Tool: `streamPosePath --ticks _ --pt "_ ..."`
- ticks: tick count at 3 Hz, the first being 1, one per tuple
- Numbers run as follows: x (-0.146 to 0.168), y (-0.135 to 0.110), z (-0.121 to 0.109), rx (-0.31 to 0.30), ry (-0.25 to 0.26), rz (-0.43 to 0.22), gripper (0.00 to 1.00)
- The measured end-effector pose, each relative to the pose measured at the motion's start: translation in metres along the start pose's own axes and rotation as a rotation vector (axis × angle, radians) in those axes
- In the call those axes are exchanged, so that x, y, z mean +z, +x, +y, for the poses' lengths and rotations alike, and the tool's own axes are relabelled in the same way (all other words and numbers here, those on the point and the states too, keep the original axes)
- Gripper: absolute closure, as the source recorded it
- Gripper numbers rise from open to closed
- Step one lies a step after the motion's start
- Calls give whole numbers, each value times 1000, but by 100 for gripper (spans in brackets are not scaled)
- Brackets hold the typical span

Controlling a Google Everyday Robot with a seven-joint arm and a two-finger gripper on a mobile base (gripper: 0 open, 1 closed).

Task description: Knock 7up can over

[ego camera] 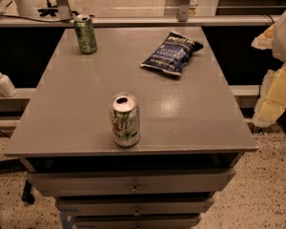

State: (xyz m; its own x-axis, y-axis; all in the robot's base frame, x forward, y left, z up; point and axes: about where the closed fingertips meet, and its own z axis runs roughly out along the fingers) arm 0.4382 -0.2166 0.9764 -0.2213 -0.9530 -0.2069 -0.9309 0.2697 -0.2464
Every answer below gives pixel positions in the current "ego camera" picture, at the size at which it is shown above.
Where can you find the green soda can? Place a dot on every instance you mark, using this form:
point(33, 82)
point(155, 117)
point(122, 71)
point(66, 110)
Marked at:
point(85, 34)

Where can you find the black office chair base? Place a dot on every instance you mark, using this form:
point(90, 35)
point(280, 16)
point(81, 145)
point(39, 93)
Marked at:
point(48, 10)

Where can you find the grey top drawer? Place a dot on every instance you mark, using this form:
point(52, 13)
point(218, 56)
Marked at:
point(131, 182)

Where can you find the white 7up can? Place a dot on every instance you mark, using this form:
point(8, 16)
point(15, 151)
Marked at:
point(124, 114)

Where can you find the grey drawer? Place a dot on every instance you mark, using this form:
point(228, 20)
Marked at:
point(131, 182)
point(134, 206)
point(140, 222)

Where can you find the grey metal rail frame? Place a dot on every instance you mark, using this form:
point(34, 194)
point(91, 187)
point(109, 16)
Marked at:
point(139, 13)

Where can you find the grey middle drawer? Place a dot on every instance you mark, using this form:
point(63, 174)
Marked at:
point(134, 206)

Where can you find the white spray bottle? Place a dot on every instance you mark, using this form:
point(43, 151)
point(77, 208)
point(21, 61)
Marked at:
point(7, 88)

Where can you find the blue chip bag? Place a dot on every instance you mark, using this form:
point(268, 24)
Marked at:
point(173, 54)

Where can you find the grey bottom drawer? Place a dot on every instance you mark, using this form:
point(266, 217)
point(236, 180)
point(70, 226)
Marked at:
point(140, 222)

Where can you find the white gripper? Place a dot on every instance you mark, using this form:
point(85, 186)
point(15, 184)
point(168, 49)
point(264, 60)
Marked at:
point(271, 102)

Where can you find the black caster wheel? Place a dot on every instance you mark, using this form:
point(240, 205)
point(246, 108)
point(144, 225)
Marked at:
point(27, 196)

